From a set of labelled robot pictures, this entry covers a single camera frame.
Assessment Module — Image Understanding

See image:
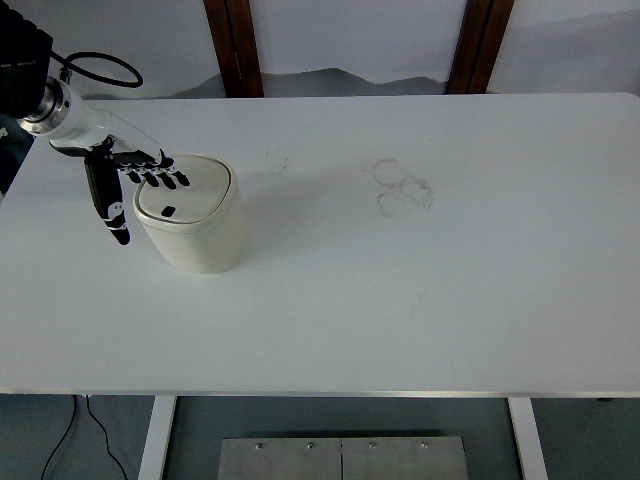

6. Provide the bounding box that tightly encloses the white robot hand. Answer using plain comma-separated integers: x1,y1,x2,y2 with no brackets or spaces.
18,77,190,245

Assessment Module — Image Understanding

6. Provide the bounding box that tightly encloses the cream desktop trash can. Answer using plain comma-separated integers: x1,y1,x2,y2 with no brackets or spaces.
133,154,247,274

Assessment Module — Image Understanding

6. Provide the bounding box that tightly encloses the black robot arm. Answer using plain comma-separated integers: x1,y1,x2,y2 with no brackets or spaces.
1,4,190,245

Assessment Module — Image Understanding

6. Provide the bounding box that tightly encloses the left white table leg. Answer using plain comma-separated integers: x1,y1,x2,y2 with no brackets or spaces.
138,395,177,480

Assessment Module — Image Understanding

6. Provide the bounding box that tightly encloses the white table leg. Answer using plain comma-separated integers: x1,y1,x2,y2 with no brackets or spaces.
138,395,177,480
508,398,549,480

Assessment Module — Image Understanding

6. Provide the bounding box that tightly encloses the right white table leg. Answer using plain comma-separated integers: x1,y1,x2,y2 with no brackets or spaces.
508,398,549,480

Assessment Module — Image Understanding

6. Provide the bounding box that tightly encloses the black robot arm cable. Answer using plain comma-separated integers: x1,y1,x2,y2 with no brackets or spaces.
48,51,145,88

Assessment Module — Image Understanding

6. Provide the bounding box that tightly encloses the left brown wooden post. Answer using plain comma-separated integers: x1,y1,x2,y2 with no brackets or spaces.
203,0,264,98

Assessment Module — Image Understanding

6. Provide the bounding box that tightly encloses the brown wooden post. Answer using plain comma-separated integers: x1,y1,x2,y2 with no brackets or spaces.
203,0,264,98
445,0,515,95

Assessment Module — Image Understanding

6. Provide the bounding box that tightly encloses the black floor cable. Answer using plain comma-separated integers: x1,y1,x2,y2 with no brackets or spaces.
40,394,129,480

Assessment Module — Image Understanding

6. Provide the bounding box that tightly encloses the grey metal base plate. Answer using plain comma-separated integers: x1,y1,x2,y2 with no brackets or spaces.
218,436,469,480

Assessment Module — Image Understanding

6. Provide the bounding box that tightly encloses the right brown wooden post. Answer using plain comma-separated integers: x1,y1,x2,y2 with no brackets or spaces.
445,0,515,95

